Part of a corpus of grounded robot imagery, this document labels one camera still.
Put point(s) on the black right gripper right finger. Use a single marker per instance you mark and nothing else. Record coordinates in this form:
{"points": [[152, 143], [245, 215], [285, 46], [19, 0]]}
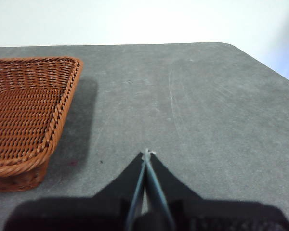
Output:
{"points": [[219, 216]]}

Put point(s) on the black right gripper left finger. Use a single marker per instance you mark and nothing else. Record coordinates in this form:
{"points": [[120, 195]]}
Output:
{"points": [[86, 214]]}

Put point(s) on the brown woven wicker basket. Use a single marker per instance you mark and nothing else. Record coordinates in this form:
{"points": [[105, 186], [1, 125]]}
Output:
{"points": [[26, 120]]}

